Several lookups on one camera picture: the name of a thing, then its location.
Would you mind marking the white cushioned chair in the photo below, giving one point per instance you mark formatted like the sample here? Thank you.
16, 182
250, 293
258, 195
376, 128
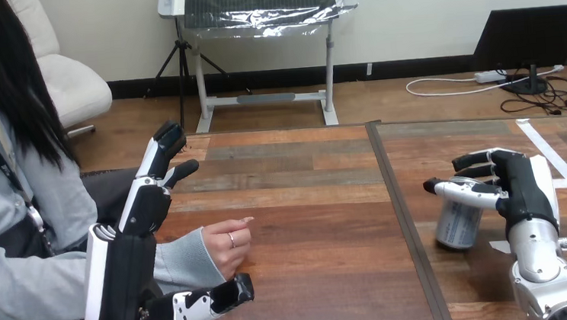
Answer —
72, 84

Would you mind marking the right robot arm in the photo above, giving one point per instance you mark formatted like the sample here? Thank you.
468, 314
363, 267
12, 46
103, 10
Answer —
540, 265

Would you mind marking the dark screen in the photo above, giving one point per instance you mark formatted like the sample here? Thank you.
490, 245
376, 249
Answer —
537, 37

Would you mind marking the black tripod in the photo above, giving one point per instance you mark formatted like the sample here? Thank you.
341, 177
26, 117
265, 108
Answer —
182, 60

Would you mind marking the person's forearm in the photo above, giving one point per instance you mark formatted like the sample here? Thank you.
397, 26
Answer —
182, 263

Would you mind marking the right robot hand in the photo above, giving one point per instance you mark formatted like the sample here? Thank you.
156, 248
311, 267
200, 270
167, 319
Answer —
521, 185

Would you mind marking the foil sheet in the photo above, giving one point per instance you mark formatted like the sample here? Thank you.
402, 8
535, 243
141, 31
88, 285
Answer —
261, 3

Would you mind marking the person's hand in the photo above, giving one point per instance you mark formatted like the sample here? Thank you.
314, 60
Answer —
224, 249

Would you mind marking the white power strip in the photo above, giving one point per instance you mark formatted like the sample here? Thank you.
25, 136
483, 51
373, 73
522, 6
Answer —
489, 77

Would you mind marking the person's body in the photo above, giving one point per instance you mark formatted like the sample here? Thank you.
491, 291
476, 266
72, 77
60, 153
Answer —
15, 165

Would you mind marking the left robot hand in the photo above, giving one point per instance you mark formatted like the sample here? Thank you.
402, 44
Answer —
120, 273

